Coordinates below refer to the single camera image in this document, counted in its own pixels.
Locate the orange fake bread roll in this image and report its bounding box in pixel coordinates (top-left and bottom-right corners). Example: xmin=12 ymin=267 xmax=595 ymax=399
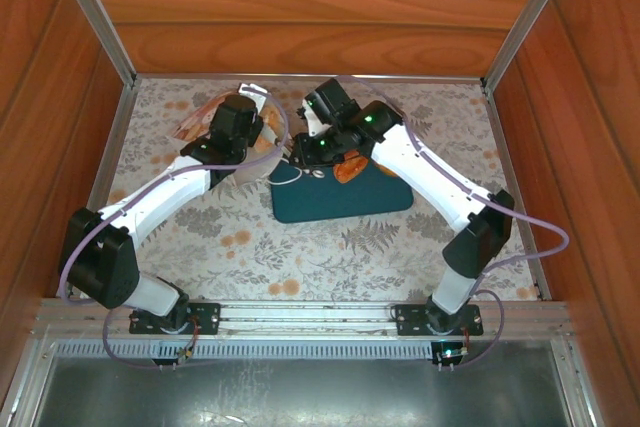
xmin=332 ymin=149 xmax=369 ymax=185

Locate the white paper gift bag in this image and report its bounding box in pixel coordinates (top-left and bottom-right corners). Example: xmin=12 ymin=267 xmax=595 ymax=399
xmin=172 ymin=91 xmax=304 ymax=188

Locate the teal rectangular tray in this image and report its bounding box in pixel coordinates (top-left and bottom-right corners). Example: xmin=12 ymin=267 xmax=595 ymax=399
xmin=269 ymin=146 xmax=415 ymax=225

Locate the floral tablecloth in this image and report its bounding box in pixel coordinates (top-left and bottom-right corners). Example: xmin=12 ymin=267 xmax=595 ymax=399
xmin=79 ymin=77 xmax=544 ymax=302

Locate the small black controller board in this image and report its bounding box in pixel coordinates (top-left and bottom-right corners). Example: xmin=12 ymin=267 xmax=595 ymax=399
xmin=430 ymin=340 xmax=472 ymax=367
xmin=149 ymin=346 xmax=197 ymax=367

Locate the grey metal panel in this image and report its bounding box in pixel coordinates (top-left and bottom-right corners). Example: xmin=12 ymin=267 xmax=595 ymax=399
xmin=32 ymin=357 xmax=574 ymax=427

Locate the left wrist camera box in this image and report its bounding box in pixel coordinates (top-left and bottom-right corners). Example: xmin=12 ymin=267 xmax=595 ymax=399
xmin=237 ymin=81 xmax=270 ymax=99

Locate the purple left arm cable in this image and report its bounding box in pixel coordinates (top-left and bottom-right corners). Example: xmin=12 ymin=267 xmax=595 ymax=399
xmin=55 ymin=86 xmax=291 ymax=372

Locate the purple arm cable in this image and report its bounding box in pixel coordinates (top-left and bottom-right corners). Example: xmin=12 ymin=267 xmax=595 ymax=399
xmin=55 ymin=86 xmax=291 ymax=372
xmin=329 ymin=74 xmax=571 ymax=369

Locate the long aluminium floor rail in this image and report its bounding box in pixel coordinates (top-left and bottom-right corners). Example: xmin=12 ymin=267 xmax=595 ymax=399
xmin=134 ymin=73 xmax=485 ymax=86

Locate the aluminium side floor rail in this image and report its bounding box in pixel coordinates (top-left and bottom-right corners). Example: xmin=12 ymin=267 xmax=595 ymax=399
xmin=55 ymin=84 xmax=137 ymax=298
xmin=482 ymin=86 xmax=552 ymax=299

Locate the aluminium frame post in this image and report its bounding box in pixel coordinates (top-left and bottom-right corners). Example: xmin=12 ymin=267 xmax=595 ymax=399
xmin=482 ymin=0 xmax=582 ymax=93
xmin=47 ymin=0 xmax=137 ymax=89

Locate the aluminium mounting rail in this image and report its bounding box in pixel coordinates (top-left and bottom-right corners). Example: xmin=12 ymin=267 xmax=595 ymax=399
xmin=32 ymin=298 xmax=574 ymax=343

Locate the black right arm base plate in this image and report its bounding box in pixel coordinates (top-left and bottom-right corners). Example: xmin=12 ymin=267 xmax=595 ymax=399
xmin=393 ymin=302 xmax=485 ymax=337

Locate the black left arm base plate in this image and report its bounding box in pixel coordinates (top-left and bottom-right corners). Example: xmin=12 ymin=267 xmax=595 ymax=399
xmin=128 ymin=300 xmax=222 ymax=336

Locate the grey slotted cable duct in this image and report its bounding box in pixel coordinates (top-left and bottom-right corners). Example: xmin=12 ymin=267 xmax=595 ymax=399
xmin=49 ymin=339 xmax=559 ymax=361

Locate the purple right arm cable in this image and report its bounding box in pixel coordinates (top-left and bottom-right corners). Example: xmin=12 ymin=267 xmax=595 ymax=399
xmin=329 ymin=74 xmax=571 ymax=369

